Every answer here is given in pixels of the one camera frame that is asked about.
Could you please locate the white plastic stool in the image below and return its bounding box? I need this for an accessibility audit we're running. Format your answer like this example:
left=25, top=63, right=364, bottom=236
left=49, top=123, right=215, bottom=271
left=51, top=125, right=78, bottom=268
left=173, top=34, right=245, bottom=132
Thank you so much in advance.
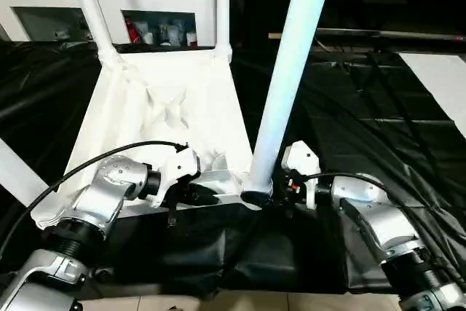
left=31, top=47, right=275, bottom=232

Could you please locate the white plastic table leg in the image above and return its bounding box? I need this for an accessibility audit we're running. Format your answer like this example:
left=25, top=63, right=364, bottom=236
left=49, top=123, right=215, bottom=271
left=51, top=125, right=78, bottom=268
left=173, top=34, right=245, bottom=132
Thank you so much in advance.
left=68, top=0, right=121, bottom=68
left=213, top=0, right=234, bottom=63
left=242, top=0, right=338, bottom=195
left=0, top=138, right=50, bottom=210

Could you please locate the black glossy mat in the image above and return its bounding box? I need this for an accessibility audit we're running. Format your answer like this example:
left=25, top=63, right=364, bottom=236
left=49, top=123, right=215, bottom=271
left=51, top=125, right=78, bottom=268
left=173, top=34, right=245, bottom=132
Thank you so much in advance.
left=0, top=26, right=466, bottom=296

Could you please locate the black horizontal bar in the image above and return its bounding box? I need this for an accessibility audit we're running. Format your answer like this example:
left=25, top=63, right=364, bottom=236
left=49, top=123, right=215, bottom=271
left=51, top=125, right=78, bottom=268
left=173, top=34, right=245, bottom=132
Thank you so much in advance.
left=282, top=28, right=466, bottom=44

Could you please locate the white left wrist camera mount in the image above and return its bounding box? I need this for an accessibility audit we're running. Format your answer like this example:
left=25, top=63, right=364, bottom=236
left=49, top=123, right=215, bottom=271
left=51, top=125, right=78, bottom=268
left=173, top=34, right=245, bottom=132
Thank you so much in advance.
left=143, top=147, right=202, bottom=210

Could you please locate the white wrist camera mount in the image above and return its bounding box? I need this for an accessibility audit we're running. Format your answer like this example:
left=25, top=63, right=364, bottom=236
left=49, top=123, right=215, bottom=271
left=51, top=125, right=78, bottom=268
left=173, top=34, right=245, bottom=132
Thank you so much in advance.
left=283, top=140, right=321, bottom=210
left=143, top=147, right=202, bottom=210

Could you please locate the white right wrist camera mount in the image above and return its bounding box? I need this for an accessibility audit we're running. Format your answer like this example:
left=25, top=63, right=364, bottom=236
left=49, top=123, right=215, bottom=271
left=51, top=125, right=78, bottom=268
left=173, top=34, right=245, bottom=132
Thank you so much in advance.
left=283, top=140, right=321, bottom=210

